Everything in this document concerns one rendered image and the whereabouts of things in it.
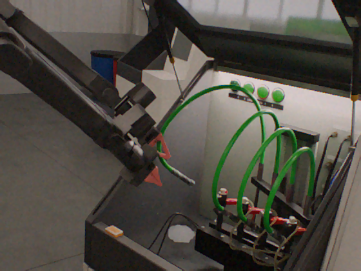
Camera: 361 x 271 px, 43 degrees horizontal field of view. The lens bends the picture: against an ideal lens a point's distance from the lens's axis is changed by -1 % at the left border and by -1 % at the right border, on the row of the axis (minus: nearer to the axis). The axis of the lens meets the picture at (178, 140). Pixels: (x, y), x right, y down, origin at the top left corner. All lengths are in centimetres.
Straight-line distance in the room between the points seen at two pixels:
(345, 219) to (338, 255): 9
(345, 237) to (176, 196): 74
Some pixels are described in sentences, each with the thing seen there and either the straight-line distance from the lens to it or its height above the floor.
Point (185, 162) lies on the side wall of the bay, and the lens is 175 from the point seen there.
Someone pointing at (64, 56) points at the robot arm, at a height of 148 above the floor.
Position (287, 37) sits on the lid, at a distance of 139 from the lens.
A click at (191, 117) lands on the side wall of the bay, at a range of 170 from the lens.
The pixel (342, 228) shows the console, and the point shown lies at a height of 114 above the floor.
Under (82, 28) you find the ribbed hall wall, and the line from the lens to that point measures 832.
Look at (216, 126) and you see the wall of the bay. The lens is 175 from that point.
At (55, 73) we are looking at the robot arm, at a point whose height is 152.
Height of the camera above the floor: 165
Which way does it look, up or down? 17 degrees down
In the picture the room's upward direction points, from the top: 5 degrees clockwise
